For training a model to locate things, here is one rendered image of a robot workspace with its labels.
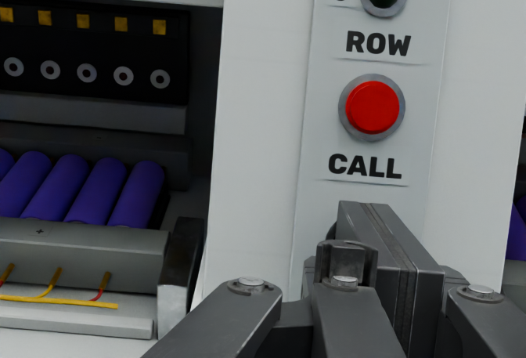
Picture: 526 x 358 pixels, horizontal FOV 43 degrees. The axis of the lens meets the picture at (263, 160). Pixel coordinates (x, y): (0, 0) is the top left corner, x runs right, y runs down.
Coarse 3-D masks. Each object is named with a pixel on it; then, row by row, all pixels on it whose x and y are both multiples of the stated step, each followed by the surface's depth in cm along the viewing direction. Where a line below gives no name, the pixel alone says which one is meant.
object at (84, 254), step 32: (0, 224) 29; (32, 224) 29; (64, 224) 29; (0, 256) 28; (32, 256) 28; (64, 256) 28; (96, 256) 28; (128, 256) 28; (160, 256) 28; (96, 288) 29; (128, 288) 28
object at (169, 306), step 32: (0, 96) 37; (32, 96) 37; (64, 96) 38; (128, 128) 38; (160, 128) 38; (160, 192) 37; (192, 192) 37; (192, 224) 29; (192, 256) 27; (0, 288) 29; (32, 288) 29; (64, 288) 29; (160, 288) 25; (192, 288) 27; (160, 320) 26; (0, 352) 25; (32, 352) 25; (64, 352) 25; (96, 352) 26; (128, 352) 26
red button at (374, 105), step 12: (360, 84) 20; (372, 84) 20; (384, 84) 20; (348, 96) 20; (360, 96) 20; (372, 96) 20; (384, 96) 20; (396, 96) 20; (348, 108) 20; (360, 108) 20; (372, 108) 20; (384, 108) 20; (396, 108) 20; (348, 120) 20; (360, 120) 20; (372, 120) 20; (384, 120) 20; (372, 132) 20
